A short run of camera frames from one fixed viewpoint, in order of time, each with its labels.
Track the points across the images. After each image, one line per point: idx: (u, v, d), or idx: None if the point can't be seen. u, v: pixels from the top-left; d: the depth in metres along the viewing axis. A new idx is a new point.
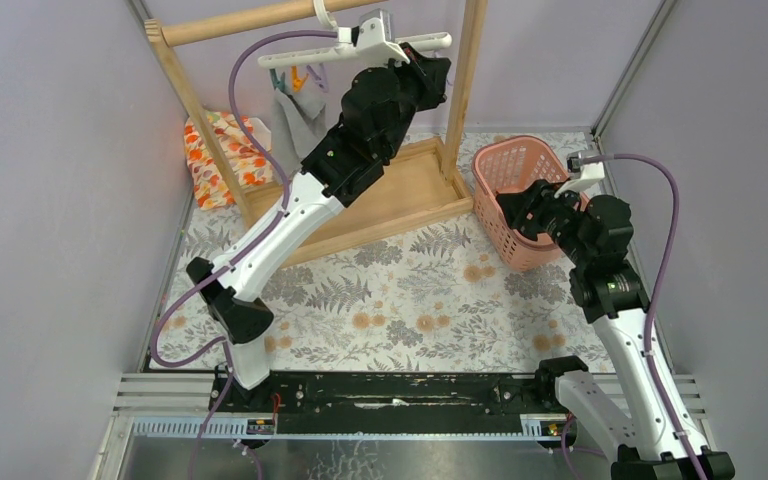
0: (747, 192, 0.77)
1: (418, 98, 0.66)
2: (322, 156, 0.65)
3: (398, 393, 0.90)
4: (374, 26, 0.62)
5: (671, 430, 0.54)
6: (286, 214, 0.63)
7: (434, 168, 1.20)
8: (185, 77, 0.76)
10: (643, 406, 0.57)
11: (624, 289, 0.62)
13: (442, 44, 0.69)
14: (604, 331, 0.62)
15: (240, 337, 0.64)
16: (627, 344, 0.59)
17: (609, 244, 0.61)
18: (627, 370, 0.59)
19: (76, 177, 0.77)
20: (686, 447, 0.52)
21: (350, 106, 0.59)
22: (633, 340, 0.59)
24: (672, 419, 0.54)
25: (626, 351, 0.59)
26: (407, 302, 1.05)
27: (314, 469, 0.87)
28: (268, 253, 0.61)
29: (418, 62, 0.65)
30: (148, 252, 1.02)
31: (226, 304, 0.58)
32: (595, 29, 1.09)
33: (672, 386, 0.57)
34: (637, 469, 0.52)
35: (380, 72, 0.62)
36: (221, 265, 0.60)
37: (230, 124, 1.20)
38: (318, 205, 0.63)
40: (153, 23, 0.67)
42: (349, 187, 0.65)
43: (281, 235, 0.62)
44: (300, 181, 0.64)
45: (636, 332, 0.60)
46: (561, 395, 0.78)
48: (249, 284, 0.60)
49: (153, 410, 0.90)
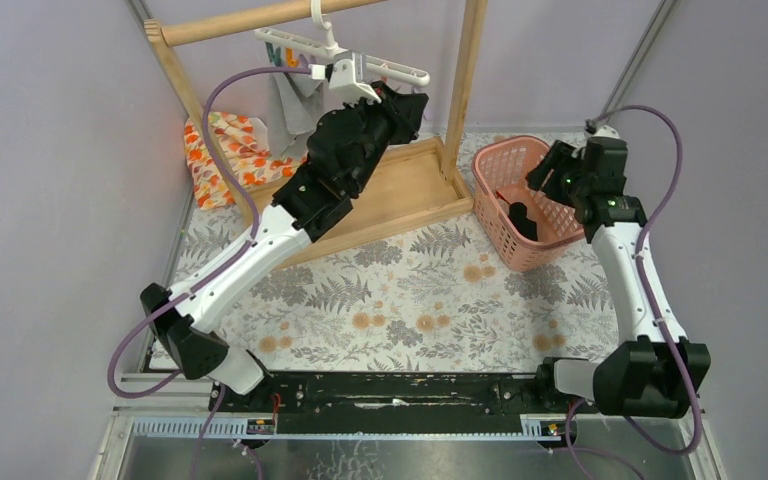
0: (746, 191, 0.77)
1: (389, 134, 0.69)
2: (292, 192, 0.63)
3: (398, 393, 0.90)
4: (346, 67, 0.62)
5: (651, 318, 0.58)
6: (253, 244, 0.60)
7: (434, 168, 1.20)
8: (185, 77, 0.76)
10: (628, 300, 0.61)
11: (625, 209, 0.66)
13: (419, 83, 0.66)
14: (600, 242, 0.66)
15: (190, 373, 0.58)
16: (619, 248, 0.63)
17: (611, 166, 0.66)
18: (616, 271, 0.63)
19: (76, 176, 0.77)
20: (663, 333, 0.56)
21: (316, 149, 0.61)
22: (625, 245, 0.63)
24: (653, 309, 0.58)
25: (617, 255, 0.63)
26: (407, 302, 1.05)
27: (314, 469, 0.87)
28: (229, 284, 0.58)
29: (390, 101, 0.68)
30: (148, 251, 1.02)
31: (181, 334, 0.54)
32: (595, 28, 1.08)
33: (659, 286, 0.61)
34: (615, 355, 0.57)
35: (343, 115, 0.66)
36: (180, 292, 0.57)
37: (230, 124, 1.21)
38: (286, 237, 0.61)
40: (153, 23, 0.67)
42: (319, 223, 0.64)
43: (247, 265, 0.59)
44: (270, 213, 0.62)
45: (629, 240, 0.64)
46: (560, 388, 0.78)
48: (208, 313, 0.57)
49: (154, 410, 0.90)
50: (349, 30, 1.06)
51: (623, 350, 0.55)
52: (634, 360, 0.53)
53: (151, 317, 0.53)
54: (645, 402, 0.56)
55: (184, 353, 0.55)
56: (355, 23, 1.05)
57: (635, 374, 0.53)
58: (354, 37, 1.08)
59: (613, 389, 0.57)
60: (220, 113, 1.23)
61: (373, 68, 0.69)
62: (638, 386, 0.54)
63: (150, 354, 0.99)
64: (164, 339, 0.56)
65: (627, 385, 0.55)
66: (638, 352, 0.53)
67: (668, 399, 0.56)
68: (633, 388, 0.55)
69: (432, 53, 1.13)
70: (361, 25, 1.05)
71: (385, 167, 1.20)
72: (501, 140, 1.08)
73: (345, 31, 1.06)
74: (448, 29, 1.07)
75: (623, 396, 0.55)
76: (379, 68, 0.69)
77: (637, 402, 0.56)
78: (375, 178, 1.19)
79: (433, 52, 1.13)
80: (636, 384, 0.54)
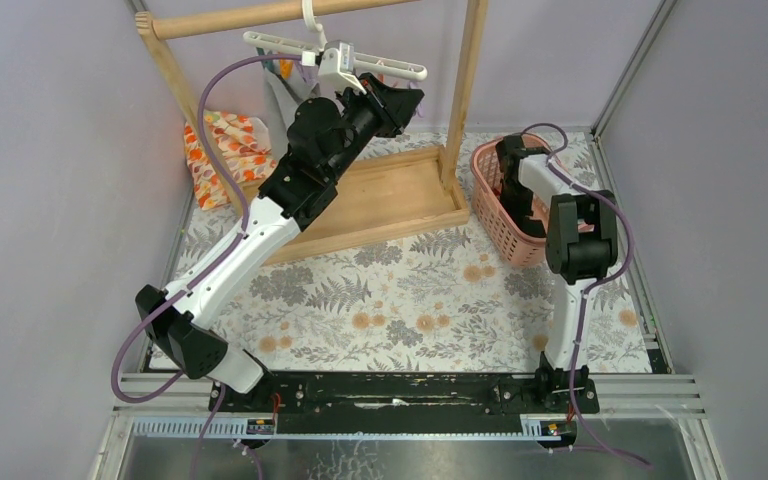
0: (746, 192, 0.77)
1: (374, 127, 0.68)
2: (277, 183, 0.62)
3: (398, 393, 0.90)
4: (332, 56, 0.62)
5: (566, 186, 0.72)
6: (245, 237, 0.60)
7: (436, 172, 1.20)
8: (176, 70, 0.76)
10: (550, 186, 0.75)
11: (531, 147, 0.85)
13: (417, 78, 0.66)
14: (521, 169, 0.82)
15: (193, 372, 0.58)
16: (535, 162, 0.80)
17: (515, 142, 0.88)
18: (536, 176, 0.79)
19: (76, 176, 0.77)
20: (578, 190, 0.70)
21: (296, 137, 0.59)
22: (538, 158, 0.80)
24: (565, 180, 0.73)
25: (533, 166, 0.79)
26: (407, 302, 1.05)
27: (314, 469, 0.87)
28: (225, 279, 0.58)
29: (378, 94, 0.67)
30: (149, 251, 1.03)
31: (182, 330, 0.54)
32: (595, 28, 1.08)
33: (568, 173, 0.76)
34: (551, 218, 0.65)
35: (321, 102, 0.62)
36: (178, 290, 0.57)
37: (230, 124, 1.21)
38: (276, 226, 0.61)
40: (144, 15, 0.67)
42: (307, 211, 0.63)
43: (240, 258, 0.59)
44: (258, 205, 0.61)
45: (541, 157, 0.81)
46: (561, 369, 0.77)
48: (207, 309, 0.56)
49: (154, 410, 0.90)
50: (348, 29, 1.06)
51: (555, 204, 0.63)
52: (562, 207, 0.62)
53: (146, 321, 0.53)
54: (585, 247, 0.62)
55: (187, 351, 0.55)
56: (354, 23, 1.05)
57: (564, 218, 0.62)
58: (353, 37, 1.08)
59: (557, 243, 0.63)
60: (220, 113, 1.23)
61: (369, 66, 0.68)
62: (574, 230, 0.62)
63: (150, 354, 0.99)
64: (163, 340, 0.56)
65: (567, 231, 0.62)
66: (565, 201, 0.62)
67: (602, 242, 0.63)
68: (571, 233, 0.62)
69: (431, 53, 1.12)
70: (359, 25, 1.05)
71: (386, 169, 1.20)
72: (492, 143, 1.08)
73: (343, 31, 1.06)
74: (447, 30, 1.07)
75: (566, 245, 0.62)
76: (374, 65, 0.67)
77: (579, 252, 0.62)
78: (374, 180, 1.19)
79: (431, 52, 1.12)
80: (572, 229, 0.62)
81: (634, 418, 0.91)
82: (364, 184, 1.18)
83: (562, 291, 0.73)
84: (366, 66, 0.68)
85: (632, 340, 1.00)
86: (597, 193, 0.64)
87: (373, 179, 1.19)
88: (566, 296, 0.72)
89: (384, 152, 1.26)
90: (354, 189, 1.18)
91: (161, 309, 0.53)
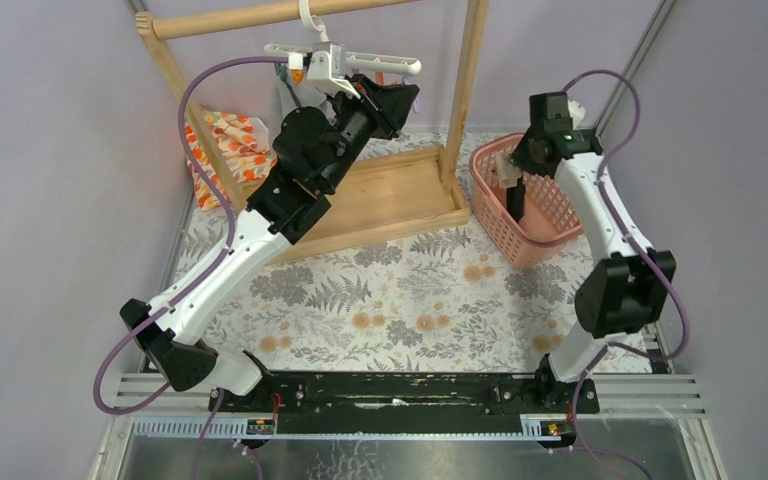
0: (745, 192, 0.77)
1: (367, 131, 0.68)
2: (266, 195, 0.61)
3: (398, 393, 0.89)
4: (323, 60, 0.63)
5: (619, 236, 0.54)
6: (230, 252, 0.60)
7: (435, 174, 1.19)
8: (176, 70, 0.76)
10: (596, 223, 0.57)
11: (580, 141, 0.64)
13: (410, 72, 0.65)
14: (562, 176, 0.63)
15: (180, 385, 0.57)
16: (581, 178, 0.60)
17: (557, 107, 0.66)
18: (580, 200, 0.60)
19: (75, 176, 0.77)
20: (633, 246, 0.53)
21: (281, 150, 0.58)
22: (587, 173, 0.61)
24: (620, 226, 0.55)
25: (579, 183, 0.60)
26: (407, 302, 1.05)
27: (314, 469, 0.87)
28: (209, 295, 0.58)
29: (371, 96, 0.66)
30: (149, 251, 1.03)
31: (163, 348, 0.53)
32: (595, 27, 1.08)
33: (624, 208, 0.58)
34: (591, 274, 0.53)
35: (308, 111, 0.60)
36: (159, 306, 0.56)
37: (230, 124, 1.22)
38: (263, 242, 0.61)
40: (144, 15, 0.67)
42: (296, 225, 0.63)
43: (225, 274, 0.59)
44: (245, 218, 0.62)
45: (590, 169, 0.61)
46: (564, 383, 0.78)
48: (189, 326, 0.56)
49: (153, 410, 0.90)
50: (348, 29, 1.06)
51: (599, 267, 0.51)
52: (610, 277, 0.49)
53: (135, 330, 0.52)
54: (624, 309, 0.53)
55: (169, 366, 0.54)
56: (354, 23, 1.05)
57: (610, 286, 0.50)
58: (354, 37, 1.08)
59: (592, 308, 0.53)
60: (220, 112, 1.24)
61: (366, 63, 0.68)
62: (616, 299, 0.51)
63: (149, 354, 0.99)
64: (145, 353, 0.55)
65: (606, 300, 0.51)
66: (614, 267, 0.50)
67: (646, 306, 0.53)
68: (612, 302, 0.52)
69: (431, 53, 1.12)
70: (359, 26, 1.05)
71: (386, 169, 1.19)
72: (481, 152, 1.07)
73: (343, 31, 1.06)
74: (447, 29, 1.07)
75: (603, 310, 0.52)
76: (373, 64, 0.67)
77: (618, 315, 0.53)
78: (374, 182, 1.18)
79: (432, 52, 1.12)
80: (614, 299, 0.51)
81: (634, 419, 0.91)
82: (364, 184, 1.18)
83: (583, 335, 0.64)
84: (361, 69, 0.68)
85: (633, 340, 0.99)
86: (652, 260, 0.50)
87: (373, 179, 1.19)
88: (589, 342, 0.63)
89: (384, 152, 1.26)
90: (354, 189, 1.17)
91: (141, 327, 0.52)
